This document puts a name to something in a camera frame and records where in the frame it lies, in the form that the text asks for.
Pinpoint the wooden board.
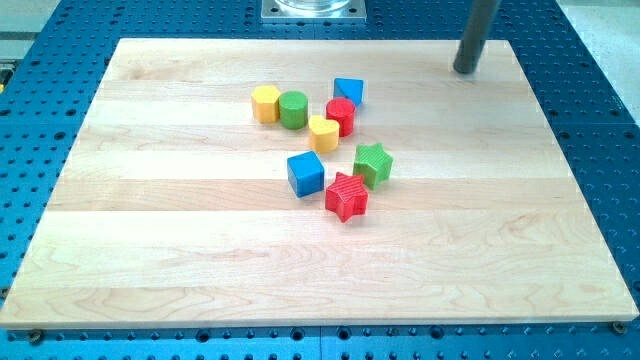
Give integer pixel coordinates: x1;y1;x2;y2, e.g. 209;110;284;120
1;38;638;329

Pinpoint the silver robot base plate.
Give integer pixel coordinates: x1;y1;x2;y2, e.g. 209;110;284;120
260;0;367;23

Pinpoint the red star block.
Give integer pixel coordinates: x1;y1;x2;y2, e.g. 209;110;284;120
325;172;368;222

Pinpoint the blue cube block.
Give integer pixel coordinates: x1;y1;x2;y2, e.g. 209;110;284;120
287;151;325;198

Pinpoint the green star block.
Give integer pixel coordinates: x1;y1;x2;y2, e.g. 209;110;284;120
353;143;393;190

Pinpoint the yellow hexagon block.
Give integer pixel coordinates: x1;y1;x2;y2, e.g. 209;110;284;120
251;85;281;124

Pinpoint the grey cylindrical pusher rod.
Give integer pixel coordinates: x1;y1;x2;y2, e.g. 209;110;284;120
453;0;501;74

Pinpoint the blue triangle block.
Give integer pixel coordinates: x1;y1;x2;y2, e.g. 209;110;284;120
333;78;364;107

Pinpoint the green cylinder block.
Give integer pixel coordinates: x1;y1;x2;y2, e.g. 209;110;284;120
279;91;308;130

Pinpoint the yellow heart block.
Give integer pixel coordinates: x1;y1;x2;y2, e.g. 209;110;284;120
308;115;340;154

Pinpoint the red cylinder block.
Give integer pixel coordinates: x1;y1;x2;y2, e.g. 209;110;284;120
325;97;356;137

